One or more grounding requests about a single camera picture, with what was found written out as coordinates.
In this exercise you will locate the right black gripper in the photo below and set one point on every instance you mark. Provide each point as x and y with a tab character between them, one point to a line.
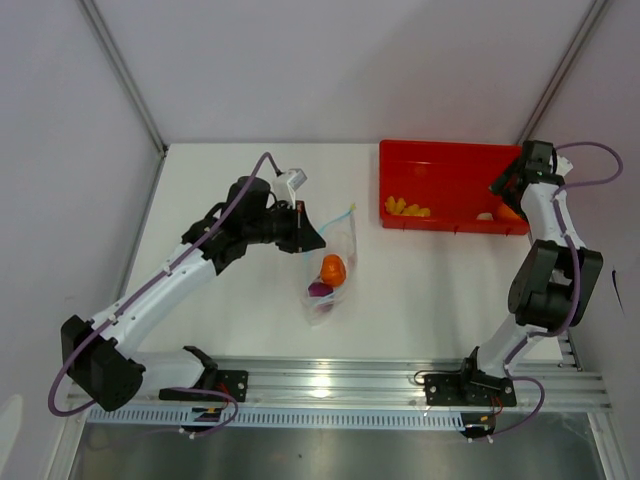
499	188

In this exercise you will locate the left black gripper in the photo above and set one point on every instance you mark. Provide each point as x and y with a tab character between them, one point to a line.
302	236

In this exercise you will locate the orange fruit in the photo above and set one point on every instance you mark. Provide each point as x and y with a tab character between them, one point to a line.
505	214

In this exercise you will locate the clear zip top bag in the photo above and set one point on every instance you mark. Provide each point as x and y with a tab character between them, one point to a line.
340	237

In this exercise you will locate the small orange pumpkin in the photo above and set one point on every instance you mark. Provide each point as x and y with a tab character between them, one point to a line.
333	271

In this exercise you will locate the purple onion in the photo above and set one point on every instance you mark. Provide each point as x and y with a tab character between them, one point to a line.
321	297

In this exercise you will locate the yellow food pieces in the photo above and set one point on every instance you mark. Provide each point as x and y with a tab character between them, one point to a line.
399	207

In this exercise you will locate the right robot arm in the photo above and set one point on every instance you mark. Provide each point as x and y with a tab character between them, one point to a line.
554	284

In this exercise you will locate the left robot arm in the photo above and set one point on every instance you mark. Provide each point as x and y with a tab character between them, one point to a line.
101	354

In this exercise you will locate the white garlic piece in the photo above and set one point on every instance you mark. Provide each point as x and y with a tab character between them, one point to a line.
485	216

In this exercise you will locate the red plastic tray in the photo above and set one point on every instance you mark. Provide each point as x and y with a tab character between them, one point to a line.
451	179

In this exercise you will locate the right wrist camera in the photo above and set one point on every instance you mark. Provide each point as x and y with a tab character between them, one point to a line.
562	166

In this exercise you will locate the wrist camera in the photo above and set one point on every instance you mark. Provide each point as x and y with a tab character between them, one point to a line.
285	185
562	166

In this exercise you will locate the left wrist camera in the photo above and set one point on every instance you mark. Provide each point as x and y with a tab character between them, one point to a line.
285	185

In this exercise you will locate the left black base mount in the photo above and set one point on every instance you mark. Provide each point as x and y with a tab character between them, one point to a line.
230	382

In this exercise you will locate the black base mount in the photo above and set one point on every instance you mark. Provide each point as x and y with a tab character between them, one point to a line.
465	390
230	382

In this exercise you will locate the aluminium rail frame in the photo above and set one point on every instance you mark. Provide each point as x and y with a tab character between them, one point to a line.
401	384

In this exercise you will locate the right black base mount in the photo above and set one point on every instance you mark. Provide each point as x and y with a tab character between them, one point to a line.
465	390

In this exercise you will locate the white slotted cable duct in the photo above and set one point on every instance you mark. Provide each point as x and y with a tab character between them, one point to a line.
412	419

